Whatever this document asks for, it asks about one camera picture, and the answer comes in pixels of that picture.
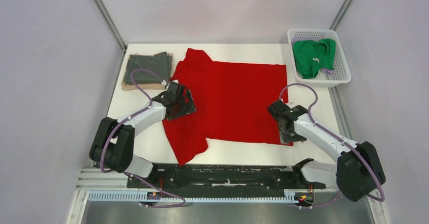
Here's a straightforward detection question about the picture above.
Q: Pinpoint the red t-shirt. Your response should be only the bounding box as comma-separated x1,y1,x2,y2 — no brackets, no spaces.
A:
163,48,288,165

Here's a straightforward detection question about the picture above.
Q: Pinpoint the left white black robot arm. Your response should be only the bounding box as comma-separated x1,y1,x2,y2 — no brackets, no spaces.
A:
89,81,196,187

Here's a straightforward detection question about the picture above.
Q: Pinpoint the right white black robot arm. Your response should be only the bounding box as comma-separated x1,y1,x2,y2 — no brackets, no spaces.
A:
267,100,386,202

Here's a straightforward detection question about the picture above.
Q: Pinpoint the folded dark grey t-shirt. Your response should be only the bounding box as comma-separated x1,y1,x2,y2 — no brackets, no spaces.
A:
123,52,173,85

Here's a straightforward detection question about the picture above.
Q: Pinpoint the green t-shirt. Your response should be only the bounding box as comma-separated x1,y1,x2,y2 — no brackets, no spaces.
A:
292,38,336,79

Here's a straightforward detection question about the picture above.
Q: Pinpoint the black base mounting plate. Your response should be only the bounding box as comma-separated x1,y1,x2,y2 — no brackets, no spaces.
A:
146,163,326,198

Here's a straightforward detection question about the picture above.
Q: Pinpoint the white plastic basket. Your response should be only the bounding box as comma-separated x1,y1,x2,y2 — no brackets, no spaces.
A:
287,28,351,87

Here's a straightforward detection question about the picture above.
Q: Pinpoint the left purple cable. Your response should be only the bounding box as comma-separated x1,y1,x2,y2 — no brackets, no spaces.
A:
100,69,187,209

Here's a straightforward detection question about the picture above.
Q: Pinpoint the white slotted cable duct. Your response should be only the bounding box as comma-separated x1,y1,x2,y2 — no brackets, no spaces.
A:
88,190,305,204

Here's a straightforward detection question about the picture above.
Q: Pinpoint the aluminium frame rail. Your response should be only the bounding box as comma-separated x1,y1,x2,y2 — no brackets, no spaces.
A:
76,167,381,193

